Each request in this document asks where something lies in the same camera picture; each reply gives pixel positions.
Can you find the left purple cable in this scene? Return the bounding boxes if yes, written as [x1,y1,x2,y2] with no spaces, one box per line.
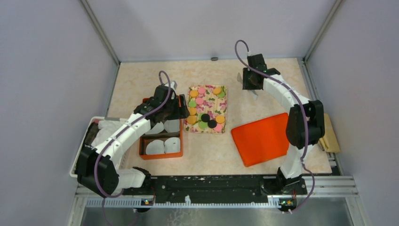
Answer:
[93,71,172,226]

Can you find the white perforated basket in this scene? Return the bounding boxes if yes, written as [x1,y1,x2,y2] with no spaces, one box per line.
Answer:
[69,116,127,179]

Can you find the orange cookie lower left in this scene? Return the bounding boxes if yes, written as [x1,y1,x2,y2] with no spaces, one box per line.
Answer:
[187,115,197,125]

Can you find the green cookie top right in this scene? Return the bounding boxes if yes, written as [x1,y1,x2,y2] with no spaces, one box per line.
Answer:
[216,91,225,98]

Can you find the white cloth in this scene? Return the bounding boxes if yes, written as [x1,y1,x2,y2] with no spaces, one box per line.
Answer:
[90,120,125,146]

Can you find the orange cookie box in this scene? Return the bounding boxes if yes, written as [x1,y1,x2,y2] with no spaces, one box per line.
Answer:
[138,119,184,160]

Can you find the floral tray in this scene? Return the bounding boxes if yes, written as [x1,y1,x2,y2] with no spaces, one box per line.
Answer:
[183,84,228,134]

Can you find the metal tongs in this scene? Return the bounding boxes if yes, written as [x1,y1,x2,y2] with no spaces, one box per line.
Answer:
[237,73,258,100]

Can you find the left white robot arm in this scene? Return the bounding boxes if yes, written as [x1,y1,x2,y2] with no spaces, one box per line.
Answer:
[75,81,189,198]

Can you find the orange cookie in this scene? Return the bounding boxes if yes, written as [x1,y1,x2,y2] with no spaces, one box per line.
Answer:
[187,115,197,125]
[213,87,222,95]
[189,90,199,98]
[215,115,225,124]

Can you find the green cookie bottom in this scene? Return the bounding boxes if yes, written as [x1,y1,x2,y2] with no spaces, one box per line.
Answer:
[198,121,208,129]

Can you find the pink cookie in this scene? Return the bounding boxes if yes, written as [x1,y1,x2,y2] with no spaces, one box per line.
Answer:
[195,97,204,105]
[198,87,206,95]
[213,123,223,133]

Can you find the green cookie left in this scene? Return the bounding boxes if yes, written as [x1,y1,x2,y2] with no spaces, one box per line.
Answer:
[188,100,197,108]

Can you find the tan paper roll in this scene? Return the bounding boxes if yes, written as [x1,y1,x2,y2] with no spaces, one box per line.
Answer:
[319,113,341,153]

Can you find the pink cookie bottom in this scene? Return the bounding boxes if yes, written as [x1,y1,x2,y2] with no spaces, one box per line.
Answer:
[213,123,223,133]

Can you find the orange cookie top right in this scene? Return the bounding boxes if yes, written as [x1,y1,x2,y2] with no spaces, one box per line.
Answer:
[213,87,222,95]

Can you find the orange cookie mid left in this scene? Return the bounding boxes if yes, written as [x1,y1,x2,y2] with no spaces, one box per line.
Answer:
[189,107,197,115]

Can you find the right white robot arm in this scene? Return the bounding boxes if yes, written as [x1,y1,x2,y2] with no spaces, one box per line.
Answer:
[243,53,325,194]

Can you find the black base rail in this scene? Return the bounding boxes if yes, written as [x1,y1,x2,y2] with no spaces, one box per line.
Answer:
[121,174,308,205]

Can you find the orange cookie top left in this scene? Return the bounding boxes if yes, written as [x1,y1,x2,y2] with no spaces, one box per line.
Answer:
[189,90,199,98]

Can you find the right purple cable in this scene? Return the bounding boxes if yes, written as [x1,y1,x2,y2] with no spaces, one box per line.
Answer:
[234,40,315,214]

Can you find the green cookie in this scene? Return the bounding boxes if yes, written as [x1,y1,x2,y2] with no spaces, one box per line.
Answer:
[216,91,225,98]
[188,100,197,108]
[198,121,208,129]

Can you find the orange box lid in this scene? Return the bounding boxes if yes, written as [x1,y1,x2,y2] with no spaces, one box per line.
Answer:
[231,113,289,167]

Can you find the black cookie lower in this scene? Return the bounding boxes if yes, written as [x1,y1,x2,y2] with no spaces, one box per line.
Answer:
[207,120,217,129]

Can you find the purple cable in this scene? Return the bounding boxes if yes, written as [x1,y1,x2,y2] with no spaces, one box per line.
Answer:
[93,71,172,226]
[234,40,315,214]

